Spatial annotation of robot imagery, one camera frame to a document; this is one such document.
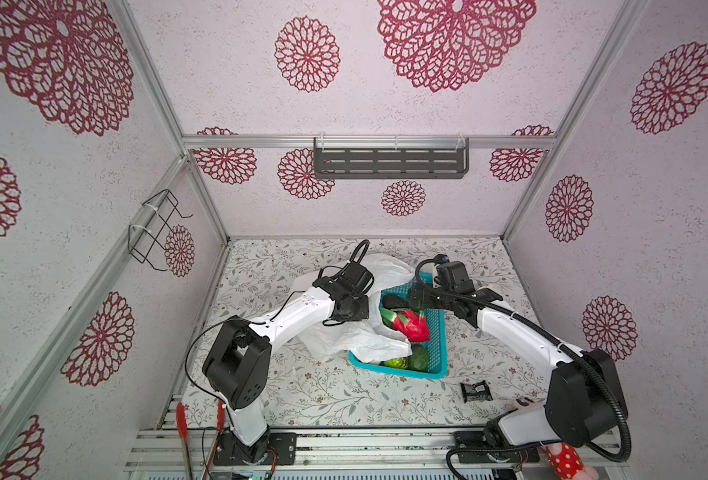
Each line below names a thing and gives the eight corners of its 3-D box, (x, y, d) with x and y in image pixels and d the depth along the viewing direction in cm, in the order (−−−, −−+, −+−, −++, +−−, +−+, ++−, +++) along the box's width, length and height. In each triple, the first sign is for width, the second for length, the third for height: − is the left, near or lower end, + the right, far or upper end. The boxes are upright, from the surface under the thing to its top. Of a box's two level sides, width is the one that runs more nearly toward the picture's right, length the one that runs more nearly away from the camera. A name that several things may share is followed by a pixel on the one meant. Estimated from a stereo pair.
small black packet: (464, 402, 83) (467, 400, 81) (459, 385, 86) (461, 382, 84) (489, 400, 83) (492, 398, 82) (483, 383, 86) (486, 380, 85)
